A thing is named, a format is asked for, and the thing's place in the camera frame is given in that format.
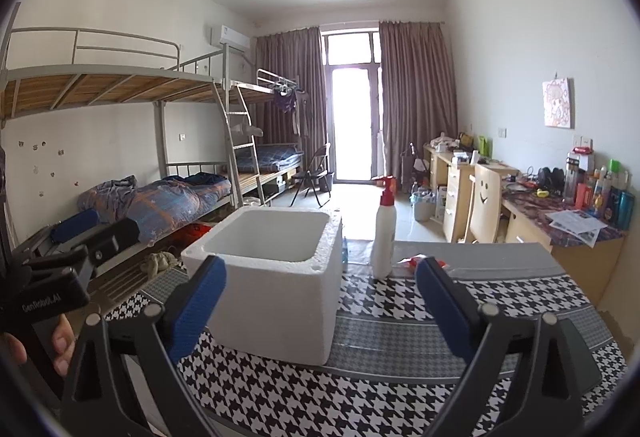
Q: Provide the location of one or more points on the metal bed ladder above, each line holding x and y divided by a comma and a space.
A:
240, 142

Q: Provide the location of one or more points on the white bucket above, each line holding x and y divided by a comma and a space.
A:
421, 207

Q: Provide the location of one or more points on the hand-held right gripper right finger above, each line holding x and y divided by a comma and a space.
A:
445, 304

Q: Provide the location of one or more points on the wooden desk with drawers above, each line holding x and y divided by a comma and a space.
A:
452, 197

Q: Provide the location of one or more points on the brown curtain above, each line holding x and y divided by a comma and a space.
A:
287, 62
417, 92

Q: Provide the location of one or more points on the red plastic bag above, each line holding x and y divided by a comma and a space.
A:
197, 232

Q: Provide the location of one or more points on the white foam box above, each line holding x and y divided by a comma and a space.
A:
280, 297

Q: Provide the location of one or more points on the green paper bag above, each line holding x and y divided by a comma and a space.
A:
485, 144

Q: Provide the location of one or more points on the wooden desk with patterned cover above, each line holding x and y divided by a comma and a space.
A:
580, 267

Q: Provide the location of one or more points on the white lotion pump bottle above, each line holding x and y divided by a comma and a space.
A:
384, 237

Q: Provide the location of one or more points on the wall picture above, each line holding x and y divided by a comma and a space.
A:
558, 103

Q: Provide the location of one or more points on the metal bunk bed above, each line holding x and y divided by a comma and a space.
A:
270, 82
115, 87

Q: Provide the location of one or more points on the wooden smiley face chair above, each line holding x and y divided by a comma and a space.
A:
484, 202

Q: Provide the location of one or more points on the person's left hand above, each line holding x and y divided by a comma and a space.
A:
62, 347

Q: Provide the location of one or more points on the blue plaid quilt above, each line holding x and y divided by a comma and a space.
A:
160, 199

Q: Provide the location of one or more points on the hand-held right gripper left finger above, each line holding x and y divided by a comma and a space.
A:
197, 307

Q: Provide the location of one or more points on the printed papers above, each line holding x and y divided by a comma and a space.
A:
575, 224

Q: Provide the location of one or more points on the black headphones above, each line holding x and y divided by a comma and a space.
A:
550, 178

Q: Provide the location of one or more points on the beige cloth bundle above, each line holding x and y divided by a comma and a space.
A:
160, 264

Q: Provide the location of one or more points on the glass balcony door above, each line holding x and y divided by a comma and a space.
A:
352, 117

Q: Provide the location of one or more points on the white air conditioner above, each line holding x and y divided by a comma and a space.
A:
230, 36

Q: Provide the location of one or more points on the houndstooth tablecloth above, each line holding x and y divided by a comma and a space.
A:
380, 317

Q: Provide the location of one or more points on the hanging dark clothes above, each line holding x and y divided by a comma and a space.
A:
287, 104

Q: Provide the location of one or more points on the red snack packet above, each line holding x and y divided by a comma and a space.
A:
407, 262

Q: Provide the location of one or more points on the black folding chair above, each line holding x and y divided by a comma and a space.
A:
312, 177

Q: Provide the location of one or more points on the group of bottles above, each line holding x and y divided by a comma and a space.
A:
605, 197

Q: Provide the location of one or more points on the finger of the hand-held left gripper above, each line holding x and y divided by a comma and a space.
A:
112, 237
75, 226

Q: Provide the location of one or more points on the blue checked mattress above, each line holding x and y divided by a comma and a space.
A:
270, 157

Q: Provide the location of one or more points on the dark trolley bag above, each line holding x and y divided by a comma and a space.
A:
415, 164

